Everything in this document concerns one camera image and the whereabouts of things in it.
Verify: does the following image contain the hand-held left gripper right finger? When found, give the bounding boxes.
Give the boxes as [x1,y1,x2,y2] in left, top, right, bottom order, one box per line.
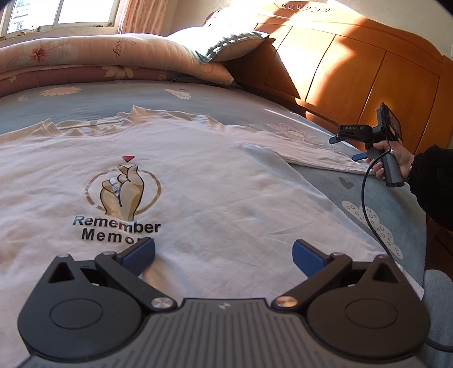
[271,239,406,314]

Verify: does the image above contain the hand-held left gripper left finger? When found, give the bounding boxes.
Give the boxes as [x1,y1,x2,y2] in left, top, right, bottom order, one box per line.
[48,237,178,314]

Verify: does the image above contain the white long-sleeve printed shirt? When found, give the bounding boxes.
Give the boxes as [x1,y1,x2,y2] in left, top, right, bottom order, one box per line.
[0,105,425,358]

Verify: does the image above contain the person's right hand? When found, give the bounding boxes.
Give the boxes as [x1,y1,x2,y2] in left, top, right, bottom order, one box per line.
[366,141,415,185]

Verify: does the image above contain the orange wooden headboard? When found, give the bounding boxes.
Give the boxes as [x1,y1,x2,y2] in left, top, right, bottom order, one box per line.
[205,0,445,156]

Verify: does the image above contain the white pillow with grey frill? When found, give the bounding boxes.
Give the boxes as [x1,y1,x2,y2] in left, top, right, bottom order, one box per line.
[166,26,271,64]

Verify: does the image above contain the blue floral bed sheet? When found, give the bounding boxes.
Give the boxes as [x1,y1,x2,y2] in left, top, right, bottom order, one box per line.
[0,80,430,301]

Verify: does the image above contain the pink floral folded quilt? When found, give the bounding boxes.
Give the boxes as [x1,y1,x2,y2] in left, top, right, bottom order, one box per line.
[0,33,234,98]

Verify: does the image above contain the pink striped curtain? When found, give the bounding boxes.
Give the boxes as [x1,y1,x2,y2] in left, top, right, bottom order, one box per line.
[118,0,178,36]

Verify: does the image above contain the white-framed window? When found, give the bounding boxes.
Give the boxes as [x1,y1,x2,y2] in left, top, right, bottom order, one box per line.
[0,0,119,36]

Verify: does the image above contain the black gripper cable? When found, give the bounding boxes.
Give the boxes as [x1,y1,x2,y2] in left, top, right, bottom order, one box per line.
[360,164,402,266]

